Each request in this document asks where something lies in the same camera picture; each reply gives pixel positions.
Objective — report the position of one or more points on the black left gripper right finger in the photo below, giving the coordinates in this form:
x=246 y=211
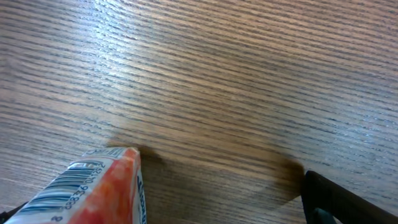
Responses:
x=326 y=202

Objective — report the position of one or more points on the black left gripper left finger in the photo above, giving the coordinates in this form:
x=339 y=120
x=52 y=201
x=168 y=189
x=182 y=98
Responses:
x=4 y=216

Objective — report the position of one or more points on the orange candy pack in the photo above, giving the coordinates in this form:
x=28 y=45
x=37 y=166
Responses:
x=102 y=186

